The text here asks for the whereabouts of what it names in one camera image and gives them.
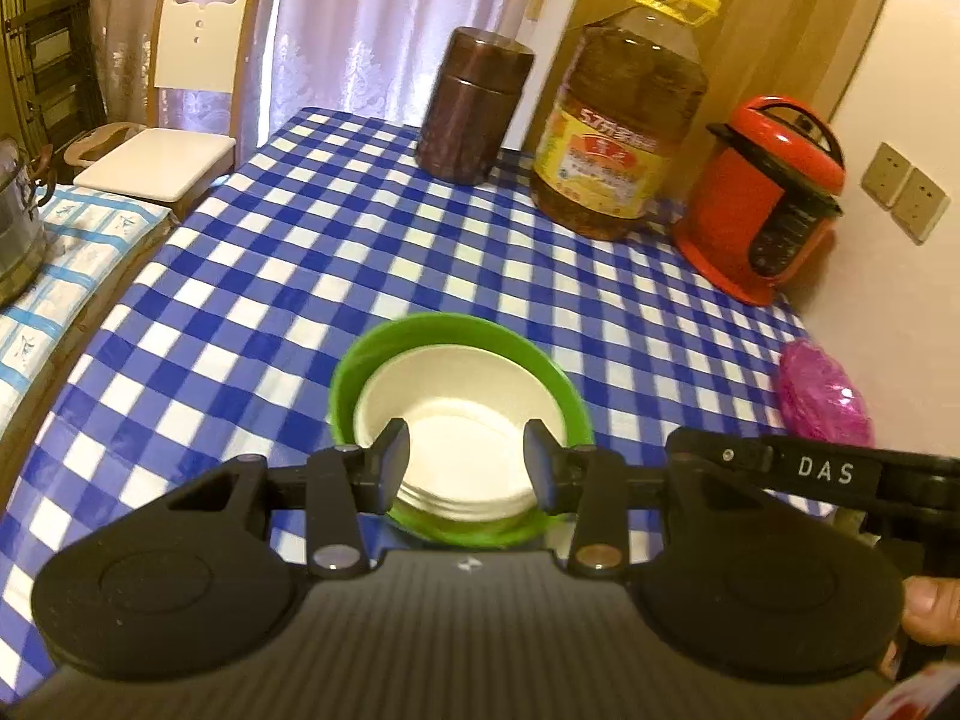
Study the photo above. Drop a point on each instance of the double wall socket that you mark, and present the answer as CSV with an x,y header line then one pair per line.
x,y
914,200

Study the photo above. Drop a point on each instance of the stainless steel pot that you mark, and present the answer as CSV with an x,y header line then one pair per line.
x,y
27,185

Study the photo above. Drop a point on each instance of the light blue patterned cloth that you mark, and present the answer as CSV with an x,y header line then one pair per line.
x,y
92,241

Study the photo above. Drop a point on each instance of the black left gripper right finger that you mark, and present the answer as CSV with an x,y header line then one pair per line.
x,y
590,483

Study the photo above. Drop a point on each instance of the large cooking oil bottle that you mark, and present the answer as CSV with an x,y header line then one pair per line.
x,y
625,105

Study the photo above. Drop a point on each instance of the sheer lavender curtain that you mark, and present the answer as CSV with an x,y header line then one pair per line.
x,y
368,57

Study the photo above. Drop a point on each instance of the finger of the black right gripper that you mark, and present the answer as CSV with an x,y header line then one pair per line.
x,y
747,454

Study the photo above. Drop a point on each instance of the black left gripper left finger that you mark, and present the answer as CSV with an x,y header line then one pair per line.
x,y
344,482

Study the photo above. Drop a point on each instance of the dark metal shelf rack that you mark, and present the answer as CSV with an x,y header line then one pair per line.
x,y
50,91

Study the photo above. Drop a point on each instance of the green plastic bowl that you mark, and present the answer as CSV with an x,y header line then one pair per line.
x,y
393,338

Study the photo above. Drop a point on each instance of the red electric pressure cooker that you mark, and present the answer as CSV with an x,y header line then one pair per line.
x,y
765,199

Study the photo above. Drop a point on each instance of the person's right hand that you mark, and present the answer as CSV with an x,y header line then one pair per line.
x,y
932,610

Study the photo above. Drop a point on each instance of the white wooden chair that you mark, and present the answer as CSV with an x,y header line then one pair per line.
x,y
199,56

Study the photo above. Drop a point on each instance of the brown cylindrical canister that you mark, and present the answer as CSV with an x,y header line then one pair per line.
x,y
476,92

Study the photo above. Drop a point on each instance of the pink glass plate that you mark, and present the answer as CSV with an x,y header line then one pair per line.
x,y
816,398

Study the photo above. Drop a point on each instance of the white plastic bowl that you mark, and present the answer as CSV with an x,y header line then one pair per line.
x,y
466,409

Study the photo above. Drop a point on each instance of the blue white checkered tablecloth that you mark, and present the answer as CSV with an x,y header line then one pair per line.
x,y
227,340

